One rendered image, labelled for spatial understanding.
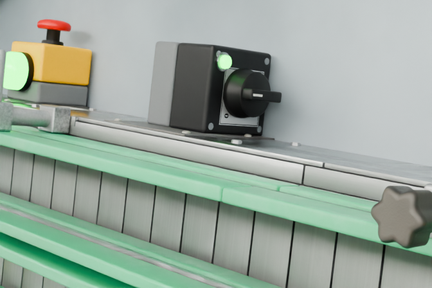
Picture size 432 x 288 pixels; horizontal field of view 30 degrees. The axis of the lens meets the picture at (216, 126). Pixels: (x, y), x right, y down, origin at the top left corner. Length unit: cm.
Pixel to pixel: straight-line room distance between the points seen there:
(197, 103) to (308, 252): 20
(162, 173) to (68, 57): 43
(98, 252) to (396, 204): 31
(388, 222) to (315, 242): 20
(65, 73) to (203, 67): 28
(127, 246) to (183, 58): 18
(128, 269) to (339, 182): 16
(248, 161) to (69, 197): 23
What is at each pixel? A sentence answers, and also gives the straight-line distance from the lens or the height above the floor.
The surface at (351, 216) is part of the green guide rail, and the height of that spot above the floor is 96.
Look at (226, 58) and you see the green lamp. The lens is 71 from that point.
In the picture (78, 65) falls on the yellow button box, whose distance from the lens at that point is 97.
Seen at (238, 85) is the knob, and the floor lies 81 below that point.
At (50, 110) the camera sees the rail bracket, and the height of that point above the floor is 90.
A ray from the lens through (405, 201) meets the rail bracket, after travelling 37.
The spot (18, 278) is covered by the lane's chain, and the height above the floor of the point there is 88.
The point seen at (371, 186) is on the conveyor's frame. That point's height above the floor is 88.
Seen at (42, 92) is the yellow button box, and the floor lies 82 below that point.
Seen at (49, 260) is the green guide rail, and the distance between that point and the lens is 69.
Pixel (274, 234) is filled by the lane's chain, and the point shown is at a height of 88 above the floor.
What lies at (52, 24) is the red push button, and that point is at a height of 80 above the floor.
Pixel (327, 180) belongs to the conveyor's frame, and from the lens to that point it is 56.
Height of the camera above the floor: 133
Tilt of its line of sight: 45 degrees down
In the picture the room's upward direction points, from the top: 87 degrees counter-clockwise
